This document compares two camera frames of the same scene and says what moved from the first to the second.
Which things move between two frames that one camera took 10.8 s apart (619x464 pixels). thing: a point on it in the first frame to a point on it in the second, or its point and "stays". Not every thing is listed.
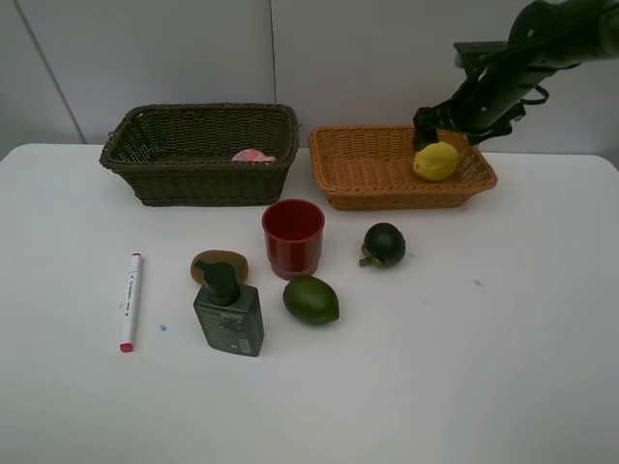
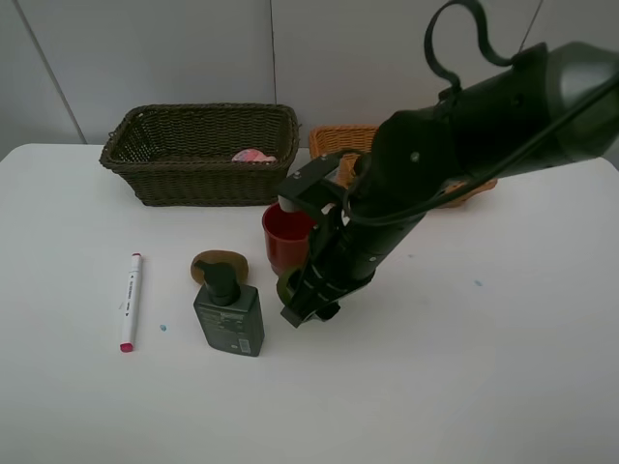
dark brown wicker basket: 182,155 stays
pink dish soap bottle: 251,156 stays
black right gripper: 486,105 to 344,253
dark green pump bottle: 230,313 stays
